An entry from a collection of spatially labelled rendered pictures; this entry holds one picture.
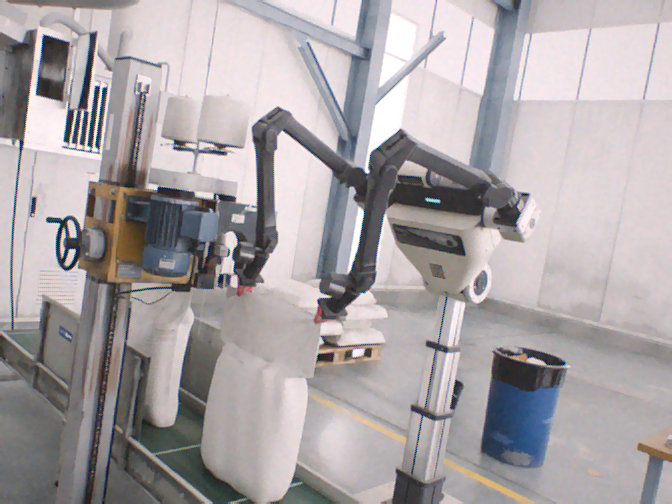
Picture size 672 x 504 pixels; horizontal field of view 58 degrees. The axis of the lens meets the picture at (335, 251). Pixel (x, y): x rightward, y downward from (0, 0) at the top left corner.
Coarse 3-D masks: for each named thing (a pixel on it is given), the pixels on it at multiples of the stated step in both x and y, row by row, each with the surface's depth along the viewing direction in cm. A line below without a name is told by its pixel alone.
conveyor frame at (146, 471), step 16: (0, 336) 332; (0, 352) 331; (16, 352) 314; (16, 368) 313; (32, 368) 298; (48, 384) 283; (64, 384) 269; (48, 400) 282; (64, 400) 270; (192, 400) 279; (112, 448) 236; (144, 448) 219; (128, 464) 227; (144, 464) 217; (160, 464) 209; (304, 464) 228; (144, 480) 218; (160, 480) 211; (176, 480) 201; (304, 480) 225; (320, 480) 219; (160, 496) 211; (176, 496) 204; (192, 496) 197; (336, 496) 213; (352, 496) 209
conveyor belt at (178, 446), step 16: (16, 336) 339; (32, 336) 344; (32, 352) 317; (176, 416) 264; (192, 416) 267; (144, 432) 242; (160, 432) 245; (176, 432) 247; (192, 432) 250; (160, 448) 230; (176, 448) 233; (192, 448) 235; (176, 464) 220; (192, 464) 222; (192, 480) 210; (208, 480) 212; (208, 496) 201; (224, 496) 203; (240, 496) 205; (288, 496) 210; (304, 496) 212; (320, 496) 214
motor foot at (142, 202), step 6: (132, 198) 199; (138, 198) 201; (144, 198) 202; (150, 198) 204; (126, 204) 199; (132, 204) 199; (138, 204) 200; (144, 204) 197; (126, 210) 199; (132, 210) 200; (138, 210) 201; (144, 210) 198; (126, 216) 199; (132, 216) 200; (138, 216) 201; (144, 216) 198; (138, 222) 202; (144, 222) 203
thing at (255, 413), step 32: (224, 320) 228; (256, 320) 212; (288, 320) 204; (224, 352) 217; (256, 352) 211; (288, 352) 204; (224, 384) 214; (256, 384) 202; (288, 384) 198; (224, 416) 212; (256, 416) 201; (288, 416) 198; (224, 448) 211; (256, 448) 200; (288, 448) 200; (224, 480) 213; (256, 480) 200; (288, 480) 204
